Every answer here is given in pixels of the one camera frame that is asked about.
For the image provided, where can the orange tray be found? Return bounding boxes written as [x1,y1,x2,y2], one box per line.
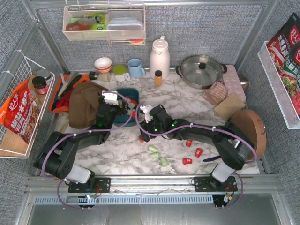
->
[48,74,78,113]

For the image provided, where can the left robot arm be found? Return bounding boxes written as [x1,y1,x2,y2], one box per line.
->
[34,98,120,186]

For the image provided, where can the teal storage basket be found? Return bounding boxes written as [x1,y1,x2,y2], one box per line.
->
[113,88,140,128]

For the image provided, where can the white handled knife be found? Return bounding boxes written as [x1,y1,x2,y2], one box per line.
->
[58,73,73,97]

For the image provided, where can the silver ladle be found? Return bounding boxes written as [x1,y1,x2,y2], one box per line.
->
[239,77,250,91]

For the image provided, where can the pepper grinder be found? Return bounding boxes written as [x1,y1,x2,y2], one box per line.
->
[89,71,111,82]

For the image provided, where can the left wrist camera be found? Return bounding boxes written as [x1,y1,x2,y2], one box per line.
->
[102,91,119,105]

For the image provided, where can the cream wall shelf basket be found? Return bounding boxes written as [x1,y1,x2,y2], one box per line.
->
[62,3,146,45]

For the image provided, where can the red capsule far right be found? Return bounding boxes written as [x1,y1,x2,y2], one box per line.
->
[186,139,193,147]

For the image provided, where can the red capsule right middle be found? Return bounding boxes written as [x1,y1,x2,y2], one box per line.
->
[195,148,203,158]

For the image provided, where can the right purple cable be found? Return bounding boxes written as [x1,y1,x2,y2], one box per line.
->
[135,104,257,209]

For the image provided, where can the orange spice bottle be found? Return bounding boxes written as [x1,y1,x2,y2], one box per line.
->
[154,70,162,86]

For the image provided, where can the red seasoning packets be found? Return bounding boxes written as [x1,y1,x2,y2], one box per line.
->
[267,12,300,115]

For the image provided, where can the white mesh basket right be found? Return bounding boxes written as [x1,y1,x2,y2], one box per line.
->
[257,41,300,130]

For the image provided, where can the white wire basket left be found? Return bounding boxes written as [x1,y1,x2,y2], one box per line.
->
[0,50,55,158]

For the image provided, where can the green capsule bottom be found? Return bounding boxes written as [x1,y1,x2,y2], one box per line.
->
[160,157,169,167]

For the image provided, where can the striped pink cloth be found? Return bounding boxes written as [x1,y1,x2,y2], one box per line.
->
[203,82,228,106]

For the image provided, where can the pink egg tray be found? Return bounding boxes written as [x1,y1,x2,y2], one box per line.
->
[220,65,246,102]

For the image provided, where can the round wooden board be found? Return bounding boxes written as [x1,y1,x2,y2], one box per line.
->
[230,109,267,159]

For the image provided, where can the white thermos jug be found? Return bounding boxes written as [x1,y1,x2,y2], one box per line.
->
[149,35,170,80]

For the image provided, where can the red snack bag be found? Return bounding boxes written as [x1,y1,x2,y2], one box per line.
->
[0,79,39,143]

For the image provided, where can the silver lidded jar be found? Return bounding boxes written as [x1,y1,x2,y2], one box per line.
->
[36,69,52,86]

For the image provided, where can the green capsule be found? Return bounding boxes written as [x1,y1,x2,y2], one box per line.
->
[160,157,169,167]
[150,152,160,159]

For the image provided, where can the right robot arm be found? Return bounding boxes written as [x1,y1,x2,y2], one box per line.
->
[136,104,257,189]

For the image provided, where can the red cloth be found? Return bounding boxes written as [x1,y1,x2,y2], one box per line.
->
[55,97,70,112]

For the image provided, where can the clear plastic containers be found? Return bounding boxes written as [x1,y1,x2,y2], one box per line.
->
[106,10,144,40]

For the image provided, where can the green packaged bottle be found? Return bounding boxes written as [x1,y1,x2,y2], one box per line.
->
[84,12,108,31]

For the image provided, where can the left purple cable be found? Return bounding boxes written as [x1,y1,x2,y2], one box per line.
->
[41,92,135,210]

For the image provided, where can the white orange bowl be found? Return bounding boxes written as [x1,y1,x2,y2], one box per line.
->
[94,57,112,73]

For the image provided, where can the brown paper square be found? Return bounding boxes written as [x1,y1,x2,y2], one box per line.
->
[214,93,245,121]

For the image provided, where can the green capsule lower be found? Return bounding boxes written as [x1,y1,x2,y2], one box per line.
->
[150,152,160,159]

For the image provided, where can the brown cloth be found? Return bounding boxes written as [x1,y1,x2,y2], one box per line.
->
[69,81,108,129]

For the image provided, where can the red capsule right lower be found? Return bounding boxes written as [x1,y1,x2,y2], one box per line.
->
[182,157,193,165]

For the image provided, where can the green lid cup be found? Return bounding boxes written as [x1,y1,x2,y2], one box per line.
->
[113,65,130,82]

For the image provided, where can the steel pot with lid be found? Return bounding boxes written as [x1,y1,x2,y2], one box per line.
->
[175,55,227,90]

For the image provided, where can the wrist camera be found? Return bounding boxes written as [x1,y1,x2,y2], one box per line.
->
[139,105,153,123]
[102,91,119,105]

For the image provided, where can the purple cable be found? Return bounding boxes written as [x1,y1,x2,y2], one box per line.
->
[41,92,135,210]
[135,104,257,209]

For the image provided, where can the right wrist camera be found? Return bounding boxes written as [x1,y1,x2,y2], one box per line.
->
[139,105,153,123]

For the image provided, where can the blue mug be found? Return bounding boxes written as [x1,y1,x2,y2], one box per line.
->
[127,59,145,77]

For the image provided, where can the purple spoon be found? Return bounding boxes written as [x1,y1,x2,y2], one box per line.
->
[203,156,220,162]

